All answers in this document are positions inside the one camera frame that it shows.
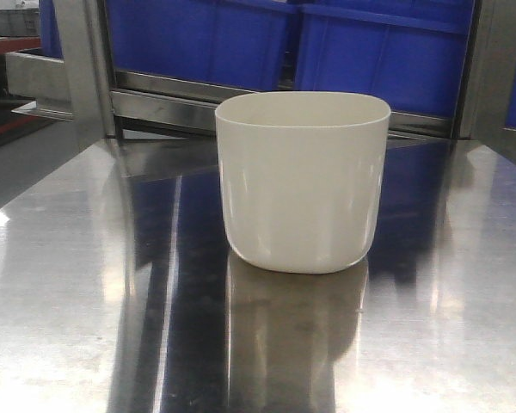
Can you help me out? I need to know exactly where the white plastic bin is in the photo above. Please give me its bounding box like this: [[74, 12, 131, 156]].
[[215, 91, 391, 274]]

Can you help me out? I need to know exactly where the blue crate behind left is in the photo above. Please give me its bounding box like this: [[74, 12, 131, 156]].
[[107, 1, 298, 90]]

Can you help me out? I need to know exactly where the blue crate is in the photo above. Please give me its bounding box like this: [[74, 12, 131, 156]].
[[107, 1, 298, 90], [294, 1, 474, 118]]

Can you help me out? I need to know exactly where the blue crate behind right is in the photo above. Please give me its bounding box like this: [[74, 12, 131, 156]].
[[294, 1, 474, 118]]

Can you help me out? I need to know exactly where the steel shelf frame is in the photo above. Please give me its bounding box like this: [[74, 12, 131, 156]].
[[5, 1, 516, 163]]

